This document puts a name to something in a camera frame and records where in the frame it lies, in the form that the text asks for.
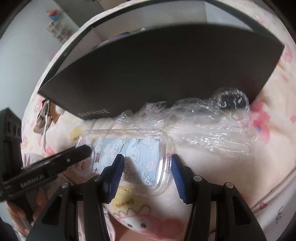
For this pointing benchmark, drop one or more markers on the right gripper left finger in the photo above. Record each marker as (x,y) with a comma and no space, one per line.
(100,190)

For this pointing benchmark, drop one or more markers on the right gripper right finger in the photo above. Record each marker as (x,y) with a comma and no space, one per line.
(195,191)

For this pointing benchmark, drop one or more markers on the clear cartoon phone case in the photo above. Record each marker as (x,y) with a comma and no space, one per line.
(147,154)

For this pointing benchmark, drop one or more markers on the person's left hand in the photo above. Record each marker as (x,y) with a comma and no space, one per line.
(16,213)

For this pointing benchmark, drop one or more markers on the crumpled clear plastic wrap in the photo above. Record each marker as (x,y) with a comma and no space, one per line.
(203,120)

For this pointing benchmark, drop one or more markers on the pink cartoon print blanket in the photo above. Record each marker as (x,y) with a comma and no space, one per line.
(265,177)

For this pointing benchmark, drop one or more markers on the black cardboard storage box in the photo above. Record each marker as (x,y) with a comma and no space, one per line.
(189,49)

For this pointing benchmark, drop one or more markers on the small shelf with trinkets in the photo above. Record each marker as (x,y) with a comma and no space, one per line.
(59,31)

